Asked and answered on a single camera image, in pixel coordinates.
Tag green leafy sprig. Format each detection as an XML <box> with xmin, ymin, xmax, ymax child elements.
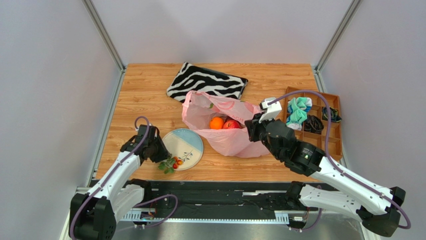
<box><xmin>158</xmin><ymin>157</ymin><xmax>178</xmax><ymax>174</ymax></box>

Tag pink printed plastic bag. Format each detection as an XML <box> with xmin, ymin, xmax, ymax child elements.
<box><xmin>181</xmin><ymin>90</ymin><xmax>270</xmax><ymax>158</ymax></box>

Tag orange fruit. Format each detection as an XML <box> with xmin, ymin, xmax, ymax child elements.
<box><xmin>209</xmin><ymin>117</ymin><xmax>225</xmax><ymax>130</ymax></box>

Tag red apple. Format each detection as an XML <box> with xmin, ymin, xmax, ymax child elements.
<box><xmin>222</xmin><ymin>119</ymin><xmax>241</xmax><ymax>130</ymax></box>

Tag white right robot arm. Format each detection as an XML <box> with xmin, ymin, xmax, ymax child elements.
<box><xmin>244</xmin><ymin>113</ymin><xmax>406</xmax><ymax>237</ymax></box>

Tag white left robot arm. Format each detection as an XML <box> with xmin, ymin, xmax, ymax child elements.
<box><xmin>68</xmin><ymin>124</ymin><xmax>171</xmax><ymax>240</ymax></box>

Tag white floral plate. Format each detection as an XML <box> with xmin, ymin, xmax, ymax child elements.
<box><xmin>162</xmin><ymin>128</ymin><xmax>204</xmax><ymax>171</ymax></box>

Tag black rolled socks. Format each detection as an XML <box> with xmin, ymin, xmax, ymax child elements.
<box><xmin>303</xmin><ymin>114</ymin><xmax>324</xmax><ymax>135</ymax></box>

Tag teal and white socks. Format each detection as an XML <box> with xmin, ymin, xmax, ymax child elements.
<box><xmin>286</xmin><ymin>97</ymin><xmax>313</xmax><ymax>131</ymax></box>

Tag dark blue patterned socks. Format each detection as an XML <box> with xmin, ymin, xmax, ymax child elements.
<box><xmin>321</xmin><ymin>106</ymin><xmax>342</xmax><ymax>123</ymax></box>

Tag wooden compartment tray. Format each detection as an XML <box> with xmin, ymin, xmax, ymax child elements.
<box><xmin>282</xmin><ymin>92</ymin><xmax>343</xmax><ymax>161</ymax></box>

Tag zebra striped cloth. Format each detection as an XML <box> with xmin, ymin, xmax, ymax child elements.
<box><xmin>166</xmin><ymin>62</ymin><xmax>249</xmax><ymax>103</ymax></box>

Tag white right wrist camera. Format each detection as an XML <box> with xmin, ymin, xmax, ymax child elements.
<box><xmin>259</xmin><ymin>97</ymin><xmax>282</xmax><ymax>123</ymax></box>

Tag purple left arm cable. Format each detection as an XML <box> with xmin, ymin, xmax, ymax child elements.
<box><xmin>68</xmin><ymin>116</ymin><xmax>151</xmax><ymax>240</ymax></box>

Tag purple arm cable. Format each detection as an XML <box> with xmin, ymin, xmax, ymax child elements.
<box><xmin>68</xmin><ymin>116</ymin><xmax>151</xmax><ymax>240</ymax></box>
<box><xmin>267</xmin><ymin>89</ymin><xmax>412</xmax><ymax>230</ymax></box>

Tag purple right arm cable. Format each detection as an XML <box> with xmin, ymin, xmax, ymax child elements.
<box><xmin>267</xmin><ymin>89</ymin><xmax>412</xmax><ymax>230</ymax></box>

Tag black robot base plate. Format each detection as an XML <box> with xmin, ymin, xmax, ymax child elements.
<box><xmin>142</xmin><ymin>181</ymin><xmax>311</xmax><ymax>220</ymax></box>

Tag aluminium frame rail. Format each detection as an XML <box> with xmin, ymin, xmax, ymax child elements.
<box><xmin>59</xmin><ymin>191</ymin><xmax>382</xmax><ymax>240</ymax></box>

